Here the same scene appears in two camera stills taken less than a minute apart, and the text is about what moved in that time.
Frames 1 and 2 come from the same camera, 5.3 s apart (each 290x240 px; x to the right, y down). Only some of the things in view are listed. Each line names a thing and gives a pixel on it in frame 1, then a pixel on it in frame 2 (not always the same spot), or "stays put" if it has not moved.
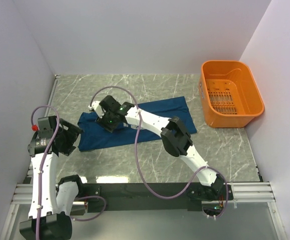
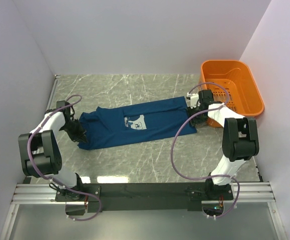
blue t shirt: [92, 135] stays put
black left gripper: [72, 132] → [79, 136]
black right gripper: [102, 121] → [193, 121]
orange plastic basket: [229, 94] stays put
